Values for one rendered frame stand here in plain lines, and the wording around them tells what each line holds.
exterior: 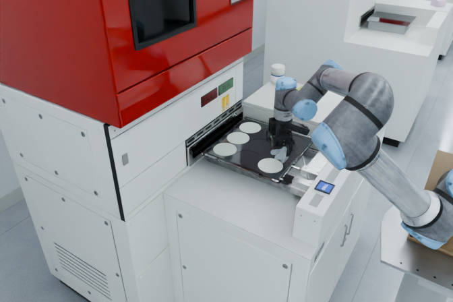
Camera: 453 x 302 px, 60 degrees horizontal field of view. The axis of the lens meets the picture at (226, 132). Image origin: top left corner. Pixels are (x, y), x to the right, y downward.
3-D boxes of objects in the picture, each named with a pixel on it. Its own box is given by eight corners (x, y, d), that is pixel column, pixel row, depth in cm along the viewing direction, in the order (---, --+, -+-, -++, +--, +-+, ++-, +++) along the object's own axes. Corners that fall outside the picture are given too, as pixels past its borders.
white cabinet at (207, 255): (175, 319, 199) (162, 193, 156) (265, 208, 268) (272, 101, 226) (292, 393, 169) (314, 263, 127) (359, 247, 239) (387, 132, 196)
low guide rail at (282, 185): (206, 160, 175) (206, 155, 173) (209, 158, 176) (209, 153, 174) (313, 201, 151) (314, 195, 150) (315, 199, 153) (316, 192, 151)
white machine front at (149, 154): (121, 220, 143) (102, 124, 122) (237, 125, 202) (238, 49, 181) (127, 223, 142) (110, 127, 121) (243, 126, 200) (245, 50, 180)
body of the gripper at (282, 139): (265, 141, 156) (266, 114, 150) (284, 137, 159) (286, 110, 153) (274, 152, 150) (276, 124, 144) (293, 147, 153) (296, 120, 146)
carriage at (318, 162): (290, 193, 151) (290, 187, 150) (324, 148, 178) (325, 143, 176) (309, 200, 148) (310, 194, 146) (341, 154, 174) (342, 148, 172)
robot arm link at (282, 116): (288, 101, 150) (298, 110, 144) (287, 111, 153) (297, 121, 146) (270, 104, 148) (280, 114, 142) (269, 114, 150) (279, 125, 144)
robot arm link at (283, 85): (283, 86, 136) (271, 77, 142) (280, 114, 141) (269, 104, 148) (303, 82, 138) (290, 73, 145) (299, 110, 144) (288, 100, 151)
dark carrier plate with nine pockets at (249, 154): (203, 152, 167) (203, 151, 167) (245, 118, 192) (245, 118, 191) (277, 180, 151) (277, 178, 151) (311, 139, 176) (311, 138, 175)
